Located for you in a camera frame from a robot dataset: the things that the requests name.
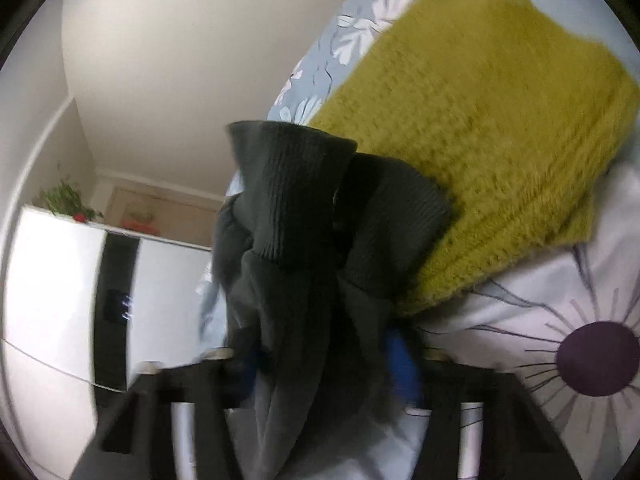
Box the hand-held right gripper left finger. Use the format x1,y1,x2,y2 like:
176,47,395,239
70,330,271,480

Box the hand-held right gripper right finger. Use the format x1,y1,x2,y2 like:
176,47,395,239
382,332,583,480

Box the dark grey sweatpants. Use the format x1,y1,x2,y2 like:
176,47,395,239
212,120,453,480

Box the light blue floral duvet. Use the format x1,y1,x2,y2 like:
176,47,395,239
197,0,640,480

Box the brown wooden door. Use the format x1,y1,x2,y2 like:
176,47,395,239
107,185,226,248

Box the red door decoration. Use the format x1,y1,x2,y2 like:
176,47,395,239
122,217,161,235

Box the white wardrobe with black panel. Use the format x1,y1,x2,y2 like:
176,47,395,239
0,206,215,480

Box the green potted plant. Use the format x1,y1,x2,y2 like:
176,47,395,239
32,175,103,223

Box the olive yellow knitted sweater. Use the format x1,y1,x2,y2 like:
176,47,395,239
307,0,640,317

